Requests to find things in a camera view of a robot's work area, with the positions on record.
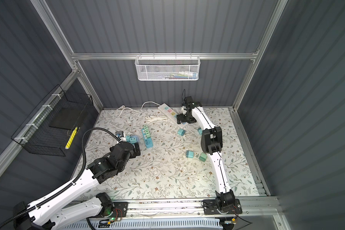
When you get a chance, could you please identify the white long power strip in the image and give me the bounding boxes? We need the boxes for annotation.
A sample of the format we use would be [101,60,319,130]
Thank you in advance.
[158,103,188,129]

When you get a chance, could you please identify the lavender square power socket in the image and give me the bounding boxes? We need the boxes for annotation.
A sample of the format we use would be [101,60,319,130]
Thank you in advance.
[125,135,139,144]

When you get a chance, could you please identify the teal power strip with USB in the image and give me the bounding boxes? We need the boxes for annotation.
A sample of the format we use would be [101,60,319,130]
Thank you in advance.
[141,125,153,149]

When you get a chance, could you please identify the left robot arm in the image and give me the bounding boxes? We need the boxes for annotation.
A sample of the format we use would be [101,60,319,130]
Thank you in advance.
[13,141,141,230]

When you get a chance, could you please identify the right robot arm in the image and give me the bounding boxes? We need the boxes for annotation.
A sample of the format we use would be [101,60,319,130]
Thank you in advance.
[177,96,236,213]

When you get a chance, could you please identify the pens in white basket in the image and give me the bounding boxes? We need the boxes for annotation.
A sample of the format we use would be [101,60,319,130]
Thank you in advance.
[158,71,198,80]

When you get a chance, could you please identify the yellow marker in basket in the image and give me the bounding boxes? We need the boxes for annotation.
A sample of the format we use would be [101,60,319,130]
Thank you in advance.
[65,127,79,150]

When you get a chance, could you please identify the black pad in basket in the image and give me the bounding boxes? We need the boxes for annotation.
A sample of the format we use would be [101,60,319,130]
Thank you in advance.
[49,108,86,130]

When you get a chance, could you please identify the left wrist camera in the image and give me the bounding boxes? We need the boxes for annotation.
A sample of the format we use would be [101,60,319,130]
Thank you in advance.
[115,131,126,141]

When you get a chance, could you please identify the white bundled power cable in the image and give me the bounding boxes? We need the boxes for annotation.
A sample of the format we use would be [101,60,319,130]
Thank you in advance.
[114,100,169,130]

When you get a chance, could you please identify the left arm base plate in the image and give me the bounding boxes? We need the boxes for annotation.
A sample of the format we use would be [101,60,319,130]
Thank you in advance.
[97,202,129,218]

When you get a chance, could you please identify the white wire wall basket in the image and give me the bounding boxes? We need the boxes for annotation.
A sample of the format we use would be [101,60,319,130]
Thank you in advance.
[135,56,201,81]

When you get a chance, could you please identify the black wire side basket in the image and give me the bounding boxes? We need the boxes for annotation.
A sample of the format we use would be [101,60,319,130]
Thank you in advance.
[11,86,94,157]

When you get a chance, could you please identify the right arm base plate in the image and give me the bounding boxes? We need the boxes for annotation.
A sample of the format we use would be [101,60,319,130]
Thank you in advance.
[201,199,242,215]

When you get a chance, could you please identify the black corrugated cable hose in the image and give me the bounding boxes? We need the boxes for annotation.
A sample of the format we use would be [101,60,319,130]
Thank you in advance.
[0,127,121,230]

